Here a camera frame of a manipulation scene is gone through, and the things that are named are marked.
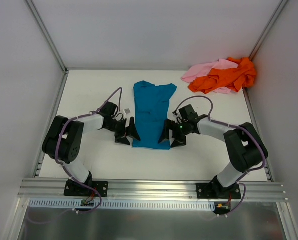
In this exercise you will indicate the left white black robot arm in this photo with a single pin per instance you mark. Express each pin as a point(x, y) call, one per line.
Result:
point(63, 143)

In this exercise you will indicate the white slotted cable duct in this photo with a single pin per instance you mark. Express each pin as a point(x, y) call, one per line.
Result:
point(118, 204)

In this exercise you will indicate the right aluminium corner post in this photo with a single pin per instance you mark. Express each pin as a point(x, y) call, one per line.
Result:
point(268, 27)

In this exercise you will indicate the orange t shirt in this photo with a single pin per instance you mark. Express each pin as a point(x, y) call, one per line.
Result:
point(234, 79)

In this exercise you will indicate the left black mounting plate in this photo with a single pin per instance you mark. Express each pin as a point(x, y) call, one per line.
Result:
point(73, 189)

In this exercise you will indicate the aluminium corner post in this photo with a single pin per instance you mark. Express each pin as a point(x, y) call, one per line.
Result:
point(268, 27)
point(48, 38)

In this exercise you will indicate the teal blue t shirt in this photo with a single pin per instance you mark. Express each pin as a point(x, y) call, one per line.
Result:
point(151, 110)

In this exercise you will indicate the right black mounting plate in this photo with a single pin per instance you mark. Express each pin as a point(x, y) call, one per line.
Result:
point(211, 191)

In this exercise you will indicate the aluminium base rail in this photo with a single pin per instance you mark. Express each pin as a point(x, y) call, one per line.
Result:
point(256, 191)

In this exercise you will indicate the black mounting plate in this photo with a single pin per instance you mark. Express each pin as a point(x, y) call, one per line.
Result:
point(211, 191)
point(73, 189)

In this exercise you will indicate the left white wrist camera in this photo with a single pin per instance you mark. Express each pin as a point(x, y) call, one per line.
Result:
point(127, 112)

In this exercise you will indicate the pink t shirt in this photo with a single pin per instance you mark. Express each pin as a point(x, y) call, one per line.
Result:
point(203, 69)

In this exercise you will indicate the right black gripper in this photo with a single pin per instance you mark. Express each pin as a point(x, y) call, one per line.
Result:
point(175, 132)

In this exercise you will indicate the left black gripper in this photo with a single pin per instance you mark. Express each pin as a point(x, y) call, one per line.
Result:
point(122, 130)

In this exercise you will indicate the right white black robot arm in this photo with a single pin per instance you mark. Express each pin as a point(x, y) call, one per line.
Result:
point(245, 149)

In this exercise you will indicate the left aluminium corner post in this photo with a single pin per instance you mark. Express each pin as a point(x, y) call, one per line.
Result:
point(48, 38)

